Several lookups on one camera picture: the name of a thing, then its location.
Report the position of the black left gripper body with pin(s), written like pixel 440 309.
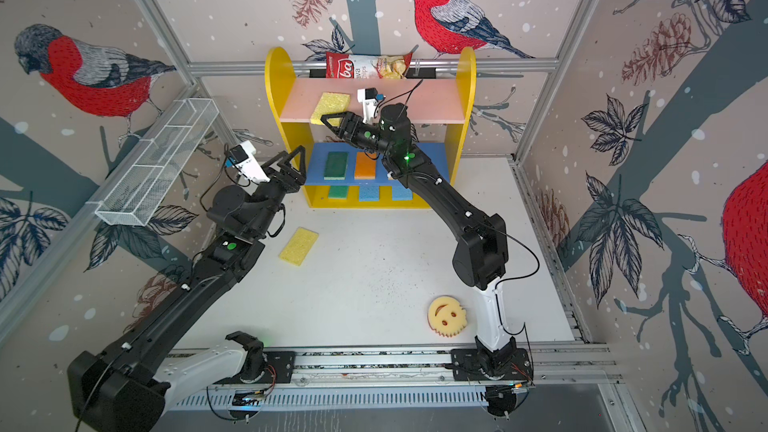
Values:
pixel 268 200

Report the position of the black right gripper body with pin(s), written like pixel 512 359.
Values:
pixel 370 138

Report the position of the pale yellow sponge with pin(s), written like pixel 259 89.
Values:
pixel 365 167

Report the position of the blue sponge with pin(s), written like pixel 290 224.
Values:
pixel 369 193
pixel 401 194

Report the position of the dark green sponge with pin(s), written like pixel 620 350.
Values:
pixel 336 164

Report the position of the light green sponge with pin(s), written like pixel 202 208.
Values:
pixel 338 192

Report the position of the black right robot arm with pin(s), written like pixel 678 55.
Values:
pixel 482 251

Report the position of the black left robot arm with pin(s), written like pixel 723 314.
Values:
pixel 129 385

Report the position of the yellow shelf with coloured boards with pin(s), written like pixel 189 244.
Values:
pixel 440 101

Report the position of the red cassava chips bag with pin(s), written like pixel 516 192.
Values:
pixel 354 66

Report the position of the yellow smiley face sponge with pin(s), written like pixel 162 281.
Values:
pixel 446 316

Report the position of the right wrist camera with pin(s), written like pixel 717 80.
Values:
pixel 369 98

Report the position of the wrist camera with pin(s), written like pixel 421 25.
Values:
pixel 242 157
pixel 369 98

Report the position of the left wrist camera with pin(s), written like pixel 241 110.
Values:
pixel 242 157

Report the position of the white wire mesh basket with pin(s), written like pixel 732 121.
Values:
pixel 141 189

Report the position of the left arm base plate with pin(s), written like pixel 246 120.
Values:
pixel 278 368

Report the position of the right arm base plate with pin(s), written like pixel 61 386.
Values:
pixel 474 365

